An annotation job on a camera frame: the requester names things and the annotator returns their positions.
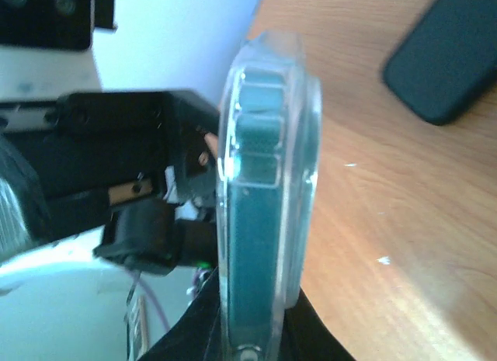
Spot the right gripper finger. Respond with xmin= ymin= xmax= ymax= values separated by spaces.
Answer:
xmin=141 ymin=276 xmax=353 ymax=360

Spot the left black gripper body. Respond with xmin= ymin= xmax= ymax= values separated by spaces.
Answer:
xmin=1 ymin=90 xmax=219 ymax=275

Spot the black phone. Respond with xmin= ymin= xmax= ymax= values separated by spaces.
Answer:
xmin=227 ymin=61 xmax=284 ymax=350

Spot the clear magsafe phone case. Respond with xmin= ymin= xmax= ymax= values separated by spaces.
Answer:
xmin=216 ymin=30 xmax=322 ymax=360

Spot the black phone case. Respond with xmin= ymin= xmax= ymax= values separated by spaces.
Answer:
xmin=381 ymin=0 xmax=496 ymax=126

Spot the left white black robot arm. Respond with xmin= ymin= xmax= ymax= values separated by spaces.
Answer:
xmin=1 ymin=0 xmax=262 ymax=360

